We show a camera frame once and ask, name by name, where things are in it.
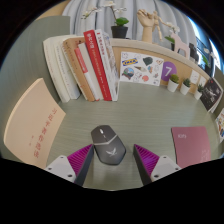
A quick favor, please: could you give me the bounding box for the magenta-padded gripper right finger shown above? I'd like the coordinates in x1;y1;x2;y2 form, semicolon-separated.
133;143;182;186

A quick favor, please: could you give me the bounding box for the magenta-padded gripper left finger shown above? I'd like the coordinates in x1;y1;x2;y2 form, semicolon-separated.
44;143;95;187

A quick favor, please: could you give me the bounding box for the dark grey computer mouse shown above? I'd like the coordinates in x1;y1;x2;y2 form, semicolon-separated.
90;124;127;166

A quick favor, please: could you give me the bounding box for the mauve pink mouse pad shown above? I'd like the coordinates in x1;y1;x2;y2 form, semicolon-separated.
171;125;212;169

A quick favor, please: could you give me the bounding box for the beige book with red text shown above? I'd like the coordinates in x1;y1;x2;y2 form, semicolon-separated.
3;77;67;170

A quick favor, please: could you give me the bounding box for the small plant in white pot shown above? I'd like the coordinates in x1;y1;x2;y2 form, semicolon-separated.
166;73;180;93
179;77;192;96
193;83;205;101

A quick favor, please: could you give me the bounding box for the black book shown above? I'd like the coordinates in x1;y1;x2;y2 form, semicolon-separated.
199;77;223;113

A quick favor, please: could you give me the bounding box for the white book with red spine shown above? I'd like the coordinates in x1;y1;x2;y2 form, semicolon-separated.
73;43;105;102

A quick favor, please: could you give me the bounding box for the purple round number sign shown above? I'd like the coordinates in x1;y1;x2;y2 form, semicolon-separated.
160;60;178;83

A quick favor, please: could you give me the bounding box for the thick white book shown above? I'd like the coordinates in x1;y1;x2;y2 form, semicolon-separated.
42;34;82;104

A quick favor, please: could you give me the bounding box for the white sticker card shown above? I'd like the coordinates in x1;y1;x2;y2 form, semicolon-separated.
119;50;165;88

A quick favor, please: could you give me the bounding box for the brown book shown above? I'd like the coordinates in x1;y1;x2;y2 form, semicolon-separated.
62;36;97;103

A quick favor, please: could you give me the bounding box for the white orchid in black pot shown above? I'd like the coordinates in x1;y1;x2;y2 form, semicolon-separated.
200;49;214;76
81;0;130;39

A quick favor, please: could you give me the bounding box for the green desk divider panel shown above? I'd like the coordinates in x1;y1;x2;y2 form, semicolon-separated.
0;14;72;159

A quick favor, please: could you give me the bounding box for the white book with illustrated cover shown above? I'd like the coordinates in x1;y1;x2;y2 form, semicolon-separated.
94;28;120;102

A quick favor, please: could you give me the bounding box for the black wooden horse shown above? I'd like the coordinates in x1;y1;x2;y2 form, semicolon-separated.
188;41;201;56

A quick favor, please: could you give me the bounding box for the light wooden desk shelf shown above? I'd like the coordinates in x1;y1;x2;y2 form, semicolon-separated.
109;37;214;98

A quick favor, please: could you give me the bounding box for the pink wooden horse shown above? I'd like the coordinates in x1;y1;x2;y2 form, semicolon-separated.
169;31;191;59

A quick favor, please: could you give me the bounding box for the dark framed window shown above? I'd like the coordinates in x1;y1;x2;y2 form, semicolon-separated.
188;14;223;73

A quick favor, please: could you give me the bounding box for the wooden hand model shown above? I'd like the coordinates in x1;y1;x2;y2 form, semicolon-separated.
136;8;156;44

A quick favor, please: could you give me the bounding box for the white orchid behind pink horse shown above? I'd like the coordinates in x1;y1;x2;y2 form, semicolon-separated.
163;21;181;44

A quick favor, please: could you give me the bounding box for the light grey curtain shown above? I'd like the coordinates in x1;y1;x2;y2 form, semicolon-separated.
61;0;201;46

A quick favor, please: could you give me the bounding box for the white wall socket plate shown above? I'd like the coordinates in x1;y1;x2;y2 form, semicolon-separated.
189;69;200;84
198;75;208;88

